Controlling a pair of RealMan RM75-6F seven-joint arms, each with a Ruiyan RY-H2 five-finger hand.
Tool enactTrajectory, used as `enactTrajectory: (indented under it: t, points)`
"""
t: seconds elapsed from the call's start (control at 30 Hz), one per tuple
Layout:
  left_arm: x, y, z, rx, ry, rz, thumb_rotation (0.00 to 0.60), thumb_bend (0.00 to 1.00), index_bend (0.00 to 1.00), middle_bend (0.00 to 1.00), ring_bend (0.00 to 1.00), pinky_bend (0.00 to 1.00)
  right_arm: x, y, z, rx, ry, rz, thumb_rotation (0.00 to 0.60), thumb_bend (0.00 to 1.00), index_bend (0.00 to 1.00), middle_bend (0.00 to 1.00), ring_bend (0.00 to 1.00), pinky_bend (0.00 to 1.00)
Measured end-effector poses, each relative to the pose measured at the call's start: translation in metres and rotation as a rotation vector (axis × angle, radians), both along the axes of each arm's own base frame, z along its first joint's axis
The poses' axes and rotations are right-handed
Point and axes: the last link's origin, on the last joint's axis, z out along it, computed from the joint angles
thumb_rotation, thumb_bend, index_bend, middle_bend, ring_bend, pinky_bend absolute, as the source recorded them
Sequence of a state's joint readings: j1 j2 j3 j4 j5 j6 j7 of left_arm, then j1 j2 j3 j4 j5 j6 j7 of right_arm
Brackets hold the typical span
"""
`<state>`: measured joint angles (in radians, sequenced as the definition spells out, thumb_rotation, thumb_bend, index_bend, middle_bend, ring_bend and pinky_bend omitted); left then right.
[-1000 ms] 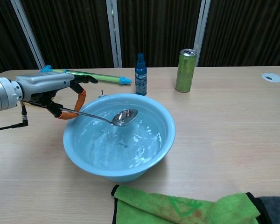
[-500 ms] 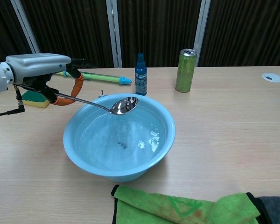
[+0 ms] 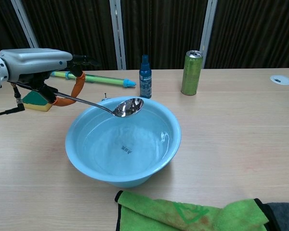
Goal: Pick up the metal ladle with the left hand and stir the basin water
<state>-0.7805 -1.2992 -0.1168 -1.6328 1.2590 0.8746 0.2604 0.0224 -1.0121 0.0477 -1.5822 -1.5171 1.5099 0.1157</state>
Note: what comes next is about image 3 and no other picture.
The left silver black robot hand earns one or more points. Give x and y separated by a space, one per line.
36 62

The steel ladle orange handle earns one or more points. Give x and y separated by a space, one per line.
128 108

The green blue water gun toy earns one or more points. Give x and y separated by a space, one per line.
106 80

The light blue water basin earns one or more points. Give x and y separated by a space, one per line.
125 149

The green yellow scrub sponge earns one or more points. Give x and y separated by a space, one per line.
35 102

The dark blue spray bottle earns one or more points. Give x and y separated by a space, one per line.
145 79

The tall green drink can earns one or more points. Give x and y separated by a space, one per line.
191 74

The green microfibre cloth black trim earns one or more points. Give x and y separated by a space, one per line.
173 214

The dark grey felt pouch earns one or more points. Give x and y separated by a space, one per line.
285 216

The white partition frame post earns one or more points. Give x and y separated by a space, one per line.
118 36
26 26
208 29

